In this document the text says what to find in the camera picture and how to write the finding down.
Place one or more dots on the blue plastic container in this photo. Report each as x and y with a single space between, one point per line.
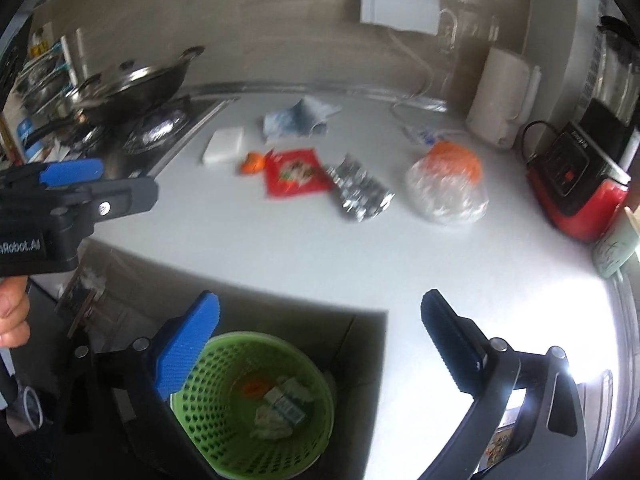
24 135

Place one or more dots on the green plastic basket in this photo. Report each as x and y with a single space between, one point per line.
310 445

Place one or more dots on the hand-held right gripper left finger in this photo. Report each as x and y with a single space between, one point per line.
190 345

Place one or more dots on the white green carton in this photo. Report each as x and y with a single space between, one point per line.
285 401

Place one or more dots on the small white blue sachet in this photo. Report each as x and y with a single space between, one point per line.
425 136

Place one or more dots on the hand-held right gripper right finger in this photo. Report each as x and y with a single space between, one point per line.
450 345

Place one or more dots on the silver foil packet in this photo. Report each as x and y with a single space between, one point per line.
357 190

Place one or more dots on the red snack packet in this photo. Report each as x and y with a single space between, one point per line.
295 172

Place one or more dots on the blue white packet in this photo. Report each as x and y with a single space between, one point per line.
295 120

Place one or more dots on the glass wok lid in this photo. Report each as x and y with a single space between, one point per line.
125 77

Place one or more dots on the metal dish rack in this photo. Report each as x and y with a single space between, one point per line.
37 75

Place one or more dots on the gas stove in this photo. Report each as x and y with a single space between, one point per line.
160 130

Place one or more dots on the white wall box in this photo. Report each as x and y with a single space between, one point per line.
397 7

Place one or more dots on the pale green ceramic cup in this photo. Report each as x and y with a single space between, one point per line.
617 245

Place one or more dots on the small orange scrap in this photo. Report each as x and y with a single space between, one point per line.
252 387

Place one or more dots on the orange plastic wrapper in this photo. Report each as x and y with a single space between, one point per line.
452 157

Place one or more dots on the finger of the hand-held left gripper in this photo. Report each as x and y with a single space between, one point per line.
70 172
120 197

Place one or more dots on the black wok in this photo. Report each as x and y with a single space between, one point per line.
150 92

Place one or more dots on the clear plastic bag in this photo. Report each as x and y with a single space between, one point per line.
445 200

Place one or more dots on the black blender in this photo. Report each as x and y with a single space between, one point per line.
610 80

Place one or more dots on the white electric kettle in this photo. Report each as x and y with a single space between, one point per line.
500 105

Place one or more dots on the person's left hand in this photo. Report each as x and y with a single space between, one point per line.
12 310

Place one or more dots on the small orange peel piece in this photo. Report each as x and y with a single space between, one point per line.
252 162

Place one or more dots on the white foam block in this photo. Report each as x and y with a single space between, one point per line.
223 146

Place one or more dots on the red black appliance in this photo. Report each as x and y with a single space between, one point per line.
575 185

